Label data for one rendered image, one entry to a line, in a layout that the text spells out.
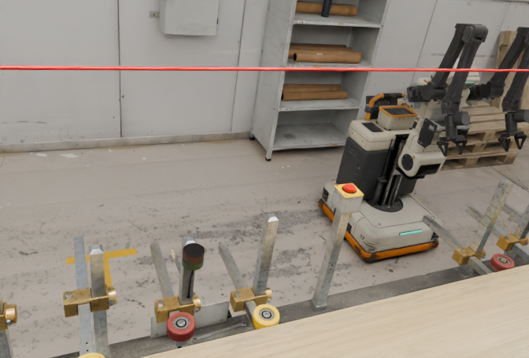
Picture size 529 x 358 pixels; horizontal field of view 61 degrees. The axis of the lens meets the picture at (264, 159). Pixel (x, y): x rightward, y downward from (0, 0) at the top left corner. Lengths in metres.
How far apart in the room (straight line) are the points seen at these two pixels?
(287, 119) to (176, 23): 1.53
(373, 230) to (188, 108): 1.99
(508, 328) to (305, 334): 0.67
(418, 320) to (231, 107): 3.01
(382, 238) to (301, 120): 1.91
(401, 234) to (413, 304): 1.49
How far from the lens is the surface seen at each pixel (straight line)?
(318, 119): 4.64
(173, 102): 4.02
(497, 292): 1.84
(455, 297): 1.73
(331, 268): 1.63
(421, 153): 2.88
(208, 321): 1.63
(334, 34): 4.36
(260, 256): 1.45
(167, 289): 1.53
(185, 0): 3.54
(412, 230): 3.15
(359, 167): 3.04
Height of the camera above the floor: 1.95
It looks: 29 degrees down
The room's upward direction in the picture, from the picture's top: 9 degrees clockwise
